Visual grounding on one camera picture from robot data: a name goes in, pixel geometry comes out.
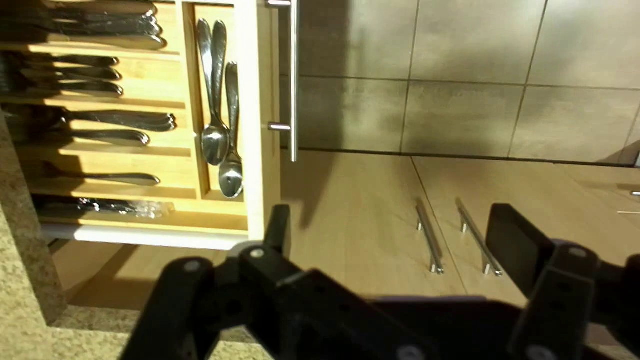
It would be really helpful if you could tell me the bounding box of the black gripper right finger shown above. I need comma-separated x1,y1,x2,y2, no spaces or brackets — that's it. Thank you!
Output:
486,205,555,296

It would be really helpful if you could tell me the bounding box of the wooden cutlery tray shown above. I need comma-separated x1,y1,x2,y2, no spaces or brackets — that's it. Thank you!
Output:
0,0,248,235

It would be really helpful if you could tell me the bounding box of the large silver spoon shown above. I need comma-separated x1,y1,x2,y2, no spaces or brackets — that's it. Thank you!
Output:
195,20,227,167

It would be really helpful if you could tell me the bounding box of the small silver spoon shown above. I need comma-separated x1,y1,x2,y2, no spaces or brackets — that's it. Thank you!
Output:
217,63,244,199

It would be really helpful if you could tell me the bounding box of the wooden drawer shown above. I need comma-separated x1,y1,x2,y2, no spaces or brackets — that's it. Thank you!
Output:
0,0,296,250

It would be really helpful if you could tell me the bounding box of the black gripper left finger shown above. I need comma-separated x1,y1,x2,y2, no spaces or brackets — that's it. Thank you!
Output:
264,205,290,256

